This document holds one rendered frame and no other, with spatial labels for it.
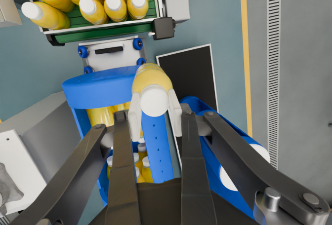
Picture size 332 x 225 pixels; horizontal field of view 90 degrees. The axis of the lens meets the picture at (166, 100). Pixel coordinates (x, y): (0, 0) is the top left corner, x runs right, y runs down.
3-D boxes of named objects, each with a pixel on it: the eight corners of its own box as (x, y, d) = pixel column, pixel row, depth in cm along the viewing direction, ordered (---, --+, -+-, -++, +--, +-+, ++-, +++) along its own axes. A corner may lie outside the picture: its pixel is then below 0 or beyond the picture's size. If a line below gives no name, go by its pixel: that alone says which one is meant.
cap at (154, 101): (134, 101, 23) (133, 105, 21) (152, 80, 22) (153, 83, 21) (155, 117, 24) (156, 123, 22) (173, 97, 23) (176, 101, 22)
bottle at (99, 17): (111, 25, 66) (104, 17, 48) (93, 29, 65) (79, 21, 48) (106, 6, 63) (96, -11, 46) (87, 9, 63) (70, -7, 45)
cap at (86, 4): (97, 12, 48) (96, 11, 46) (83, 15, 47) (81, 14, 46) (93, -3, 47) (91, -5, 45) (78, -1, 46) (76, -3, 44)
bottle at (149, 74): (129, 78, 40) (117, 103, 22) (148, 55, 39) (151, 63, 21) (151, 96, 42) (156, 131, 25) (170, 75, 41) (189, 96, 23)
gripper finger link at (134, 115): (140, 141, 16) (132, 142, 16) (142, 112, 23) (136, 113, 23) (135, 114, 15) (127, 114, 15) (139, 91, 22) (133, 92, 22)
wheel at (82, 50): (84, 58, 59) (89, 57, 61) (80, 45, 58) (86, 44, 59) (79, 58, 62) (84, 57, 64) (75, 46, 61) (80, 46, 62)
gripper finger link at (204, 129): (185, 124, 14) (219, 121, 14) (177, 103, 19) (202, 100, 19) (185, 139, 15) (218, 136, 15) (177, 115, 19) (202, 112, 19)
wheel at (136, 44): (133, 51, 63) (138, 50, 62) (131, 38, 61) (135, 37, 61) (140, 49, 67) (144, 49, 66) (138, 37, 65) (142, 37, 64)
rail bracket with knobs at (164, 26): (148, 41, 70) (151, 40, 60) (145, 22, 68) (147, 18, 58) (171, 38, 71) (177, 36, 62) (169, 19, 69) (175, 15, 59)
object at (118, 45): (100, 54, 65) (93, 55, 54) (98, 47, 65) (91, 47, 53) (125, 50, 67) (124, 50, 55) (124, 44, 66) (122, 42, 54)
